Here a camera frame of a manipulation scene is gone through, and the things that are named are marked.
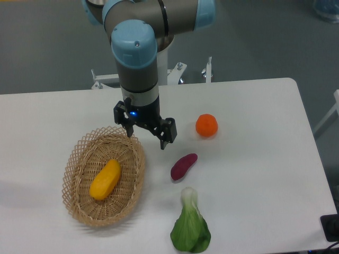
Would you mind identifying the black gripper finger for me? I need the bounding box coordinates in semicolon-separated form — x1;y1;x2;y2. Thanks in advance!
150;117;177;150
113;101;134;138

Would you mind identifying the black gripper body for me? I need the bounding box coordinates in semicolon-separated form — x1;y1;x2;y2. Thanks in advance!
124;97;161;133

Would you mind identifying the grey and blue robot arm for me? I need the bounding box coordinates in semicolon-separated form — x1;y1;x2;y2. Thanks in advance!
82;0;216;149

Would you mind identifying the yellow mango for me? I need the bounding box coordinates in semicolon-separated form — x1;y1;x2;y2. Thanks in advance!
89;159;121;201

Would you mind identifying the woven wicker basket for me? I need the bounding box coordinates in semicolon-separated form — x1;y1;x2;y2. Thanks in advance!
62;126;145;226

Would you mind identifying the orange fruit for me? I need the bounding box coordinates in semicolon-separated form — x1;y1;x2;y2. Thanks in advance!
195;114;218;138

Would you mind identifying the purple sweet potato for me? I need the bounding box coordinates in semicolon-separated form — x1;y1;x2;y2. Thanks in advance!
171;153;198;181

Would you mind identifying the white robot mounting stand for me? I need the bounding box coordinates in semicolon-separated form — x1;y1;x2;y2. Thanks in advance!
91;52;213;90

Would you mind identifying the green bok choy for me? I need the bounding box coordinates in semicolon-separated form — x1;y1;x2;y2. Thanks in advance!
170;187;211;253

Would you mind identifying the black device at table edge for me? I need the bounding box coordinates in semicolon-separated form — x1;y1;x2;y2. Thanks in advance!
320;214;338;242

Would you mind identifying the blue object top right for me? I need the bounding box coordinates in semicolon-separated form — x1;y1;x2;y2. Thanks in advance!
313;0;338;23

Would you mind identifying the white frame at right edge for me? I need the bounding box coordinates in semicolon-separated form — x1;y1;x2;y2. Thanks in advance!
313;89;338;140

